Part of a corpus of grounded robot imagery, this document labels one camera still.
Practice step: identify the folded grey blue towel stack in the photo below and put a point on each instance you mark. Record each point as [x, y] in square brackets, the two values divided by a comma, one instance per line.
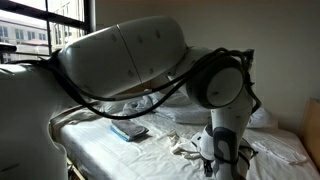
[130, 130]

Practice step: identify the grey low building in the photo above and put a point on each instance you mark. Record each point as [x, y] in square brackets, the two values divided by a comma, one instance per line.
[20, 33]

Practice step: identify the small folded white cloth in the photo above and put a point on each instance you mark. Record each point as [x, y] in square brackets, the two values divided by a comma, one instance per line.
[280, 153]

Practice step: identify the beige tall building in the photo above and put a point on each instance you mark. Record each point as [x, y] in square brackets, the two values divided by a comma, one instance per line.
[63, 8]

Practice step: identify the white cloth with green print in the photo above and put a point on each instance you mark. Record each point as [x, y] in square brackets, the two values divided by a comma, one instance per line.
[181, 145]

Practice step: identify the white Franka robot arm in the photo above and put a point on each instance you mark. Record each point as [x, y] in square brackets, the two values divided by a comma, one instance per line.
[116, 60]

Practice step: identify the black framed window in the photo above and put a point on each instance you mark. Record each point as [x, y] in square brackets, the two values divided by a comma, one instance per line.
[87, 16]

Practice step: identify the black mounted device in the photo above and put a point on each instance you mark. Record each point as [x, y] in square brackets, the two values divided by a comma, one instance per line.
[7, 47]

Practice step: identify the white pillow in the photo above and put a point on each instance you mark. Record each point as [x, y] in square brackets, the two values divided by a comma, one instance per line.
[261, 118]

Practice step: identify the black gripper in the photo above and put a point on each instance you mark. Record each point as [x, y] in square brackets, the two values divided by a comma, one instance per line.
[207, 164]

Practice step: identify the white crumpled duvet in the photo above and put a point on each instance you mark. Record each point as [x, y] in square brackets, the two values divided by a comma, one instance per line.
[180, 110]

